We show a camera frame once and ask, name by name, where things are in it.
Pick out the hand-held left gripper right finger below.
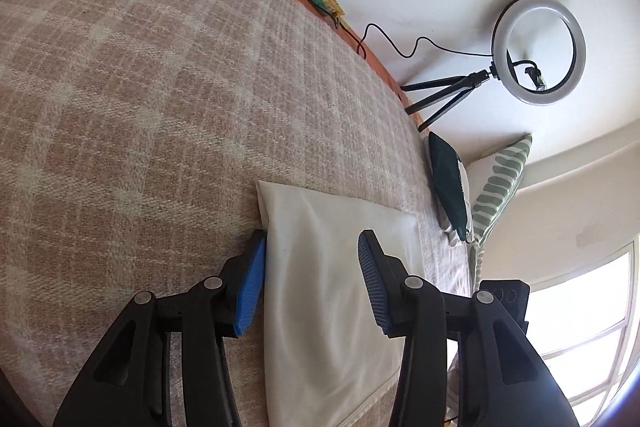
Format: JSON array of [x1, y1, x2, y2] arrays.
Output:
[[357, 229, 581, 427]]

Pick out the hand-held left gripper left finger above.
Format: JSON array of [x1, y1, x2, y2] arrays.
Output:
[[52, 229, 268, 427]]

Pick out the white tank top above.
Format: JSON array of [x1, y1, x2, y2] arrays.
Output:
[[256, 179, 421, 427]]

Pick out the window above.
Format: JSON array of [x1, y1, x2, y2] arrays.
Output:
[[445, 242, 640, 427]]

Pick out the green striped pillow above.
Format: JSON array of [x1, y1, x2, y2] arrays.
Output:
[[447, 133, 533, 298]]

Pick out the plaid blanket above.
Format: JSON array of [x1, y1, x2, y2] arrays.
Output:
[[0, 0, 481, 427]]

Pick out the wall socket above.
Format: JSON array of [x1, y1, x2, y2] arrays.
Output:
[[575, 227, 601, 249]]

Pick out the orange wooden bed frame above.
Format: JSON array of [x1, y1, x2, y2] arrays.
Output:
[[125, 0, 421, 128]]

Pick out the black ring light cable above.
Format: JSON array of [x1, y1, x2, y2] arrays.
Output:
[[330, 23, 496, 62]]

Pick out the ring light on black tripod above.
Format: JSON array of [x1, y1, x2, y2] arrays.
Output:
[[402, 0, 587, 132]]

